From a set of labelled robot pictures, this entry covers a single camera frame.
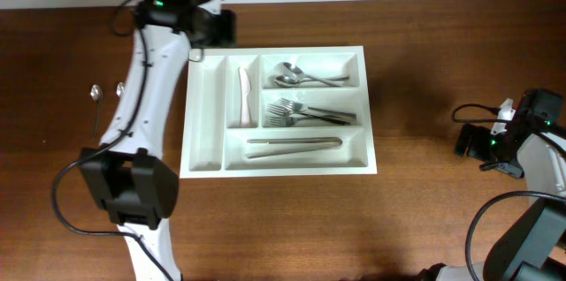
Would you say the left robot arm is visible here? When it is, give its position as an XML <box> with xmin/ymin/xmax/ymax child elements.
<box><xmin>78</xmin><ymin>0</ymin><xmax>235</xmax><ymax>280</ymax></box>

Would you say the white plastic cutlery tray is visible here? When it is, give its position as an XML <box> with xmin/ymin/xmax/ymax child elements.
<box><xmin>180</xmin><ymin>46</ymin><xmax>378</xmax><ymax>178</ymax></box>

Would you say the white plastic butter knife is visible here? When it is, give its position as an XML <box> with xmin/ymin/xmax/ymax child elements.
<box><xmin>238</xmin><ymin>67</ymin><xmax>251</xmax><ymax>128</ymax></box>

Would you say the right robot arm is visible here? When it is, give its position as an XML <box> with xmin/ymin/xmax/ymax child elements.
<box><xmin>417</xmin><ymin>88</ymin><xmax>565</xmax><ymax>281</ymax></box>

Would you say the silver fork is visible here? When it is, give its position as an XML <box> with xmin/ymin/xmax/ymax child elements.
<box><xmin>267</xmin><ymin>104</ymin><xmax>349</xmax><ymax>125</ymax></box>
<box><xmin>265</xmin><ymin>116</ymin><xmax>350</xmax><ymax>127</ymax></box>
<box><xmin>278</xmin><ymin>98</ymin><xmax>357</xmax><ymax>120</ymax></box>

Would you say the large silver spoon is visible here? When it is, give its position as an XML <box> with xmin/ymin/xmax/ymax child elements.
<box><xmin>272</xmin><ymin>75</ymin><xmax>349</xmax><ymax>88</ymax></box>
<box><xmin>279</xmin><ymin>62</ymin><xmax>340</xmax><ymax>87</ymax></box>

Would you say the small teaspoon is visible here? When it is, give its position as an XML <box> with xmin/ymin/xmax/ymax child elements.
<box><xmin>116</xmin><ymin>82</ymin><xmax>126</xmax><ymax>98</ymax></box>
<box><xmin>90</xmin><ymin>84</ymin><xmax>103</xmax><ymax>139</ymax></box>

